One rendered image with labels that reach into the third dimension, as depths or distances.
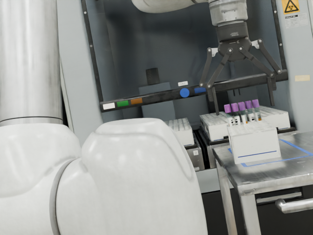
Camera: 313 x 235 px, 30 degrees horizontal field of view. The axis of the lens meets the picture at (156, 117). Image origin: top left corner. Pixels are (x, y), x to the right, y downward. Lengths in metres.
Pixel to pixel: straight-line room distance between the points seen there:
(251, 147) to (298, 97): 0.68
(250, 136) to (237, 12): 0.32
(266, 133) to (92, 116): 0.78
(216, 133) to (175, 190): 1.08
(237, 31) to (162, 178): 0.72
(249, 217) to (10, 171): 0.42
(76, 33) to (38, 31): 0.97
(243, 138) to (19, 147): 0.56
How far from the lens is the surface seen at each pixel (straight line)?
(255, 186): 1.04
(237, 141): 1.27
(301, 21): 1.94
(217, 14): 1.43
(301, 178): 1.05
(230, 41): 1.44
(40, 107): 0.92
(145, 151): 0.77
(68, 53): 1.92
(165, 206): 0.77
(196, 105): 2.64
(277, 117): 1.86
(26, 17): 0.95
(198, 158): 1.81
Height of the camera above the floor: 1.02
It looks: 3 degrees down
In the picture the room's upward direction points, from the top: 10 degrees counter-clockwise
